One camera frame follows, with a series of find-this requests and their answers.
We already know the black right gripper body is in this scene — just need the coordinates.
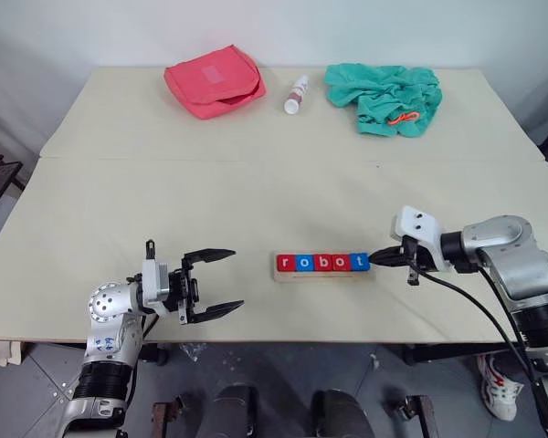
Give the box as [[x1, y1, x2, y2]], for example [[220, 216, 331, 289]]
[[399, 234, 436, 287]]

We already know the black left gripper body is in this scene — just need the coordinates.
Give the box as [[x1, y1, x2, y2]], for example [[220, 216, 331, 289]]
[[165, 254, 203, 327]]

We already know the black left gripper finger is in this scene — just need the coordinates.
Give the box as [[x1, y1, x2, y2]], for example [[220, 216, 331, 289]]
[[182, 247, 237, 271], [184, 298, 246, 326]]

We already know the wooden letter tray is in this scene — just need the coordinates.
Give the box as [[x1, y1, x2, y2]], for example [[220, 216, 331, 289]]
[[271, 252, 377, 284]]

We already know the black table caster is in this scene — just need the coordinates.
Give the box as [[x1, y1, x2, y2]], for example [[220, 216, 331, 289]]
[[139, 343, 171, 367]]

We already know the dark rounded shape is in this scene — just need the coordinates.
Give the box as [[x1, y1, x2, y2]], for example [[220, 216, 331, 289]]
[[311, 388, 372, 438], [195, 384, 259, 438]]

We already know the white red sneaker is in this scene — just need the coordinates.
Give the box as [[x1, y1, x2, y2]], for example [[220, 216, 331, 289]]
[[476, 354, 524, 423]]

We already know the crumpled green cloth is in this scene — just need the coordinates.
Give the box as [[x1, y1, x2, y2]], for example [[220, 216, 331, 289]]
[[323, 63, 444, 139]]

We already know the pink fabric pouch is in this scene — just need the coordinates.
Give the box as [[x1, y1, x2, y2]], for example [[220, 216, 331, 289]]
[[163, 43, 269, 121]]

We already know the small white bottle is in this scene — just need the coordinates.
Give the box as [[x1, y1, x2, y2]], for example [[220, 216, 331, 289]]
[[282, 74, 311, 116]]

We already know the beige board under table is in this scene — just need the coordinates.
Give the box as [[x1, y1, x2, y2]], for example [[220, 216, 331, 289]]
[[0, 339, 25, 369]]

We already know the black mesh chair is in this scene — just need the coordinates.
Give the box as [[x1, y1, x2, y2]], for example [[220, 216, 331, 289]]
[[0, 147, 26, 203]]

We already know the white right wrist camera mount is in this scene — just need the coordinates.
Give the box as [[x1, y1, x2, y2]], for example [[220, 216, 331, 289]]
[[388, 204, 454, 274]]

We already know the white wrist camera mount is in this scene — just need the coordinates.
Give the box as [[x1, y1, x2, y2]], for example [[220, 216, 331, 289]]
[[388, 204, 454, 274], [136, 257, 171, 319]]

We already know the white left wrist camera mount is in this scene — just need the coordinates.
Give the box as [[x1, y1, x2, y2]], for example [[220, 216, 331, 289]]
[[136, 257, 171, 319]]

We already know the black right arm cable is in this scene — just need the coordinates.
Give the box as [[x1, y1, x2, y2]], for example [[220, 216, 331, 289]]
[[410, 266, 548, 438], [474, 266, 538, 380]]

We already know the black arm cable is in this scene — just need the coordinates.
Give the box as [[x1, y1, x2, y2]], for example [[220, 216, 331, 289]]
[[474, 266, 538, 380], [410, 266, 548, 438], [125, 313, 161, 412]]

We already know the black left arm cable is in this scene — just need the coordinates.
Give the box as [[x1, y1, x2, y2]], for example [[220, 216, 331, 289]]
[[125, 313, 161, 412]]

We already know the brown wooden bracket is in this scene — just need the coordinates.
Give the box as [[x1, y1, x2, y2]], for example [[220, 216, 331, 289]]
[[151, 395, 186, 438], [394, 393, 440, 438]]

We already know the orange cord loop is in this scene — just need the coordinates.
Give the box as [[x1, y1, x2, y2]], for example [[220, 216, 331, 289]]
[[386, 110, 422, 126]]

